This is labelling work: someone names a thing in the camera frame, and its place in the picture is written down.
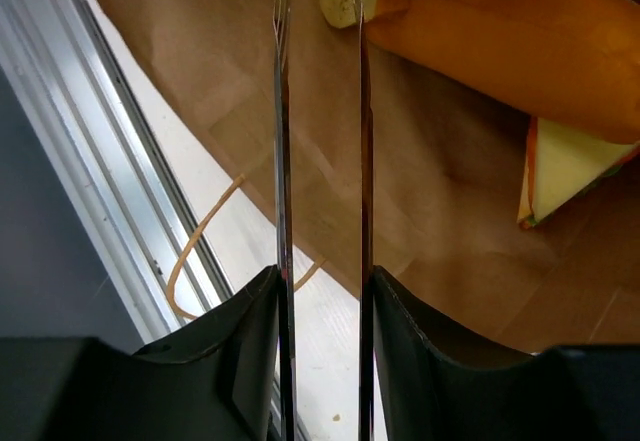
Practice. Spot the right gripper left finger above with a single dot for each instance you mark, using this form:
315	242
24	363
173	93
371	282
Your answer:
209	380

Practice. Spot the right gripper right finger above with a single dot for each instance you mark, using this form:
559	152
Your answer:
440	380

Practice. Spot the long orange bread roll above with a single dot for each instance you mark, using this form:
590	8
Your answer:
571	61

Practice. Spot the aluminium front rail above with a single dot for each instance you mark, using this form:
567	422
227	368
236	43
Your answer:
75	96

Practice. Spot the fake triangle sandwich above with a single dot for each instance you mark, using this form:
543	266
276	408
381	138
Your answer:
560	163

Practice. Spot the metal tongs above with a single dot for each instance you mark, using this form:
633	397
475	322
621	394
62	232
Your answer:
282	175

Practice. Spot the red brown paper bag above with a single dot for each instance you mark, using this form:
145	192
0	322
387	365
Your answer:
448	169

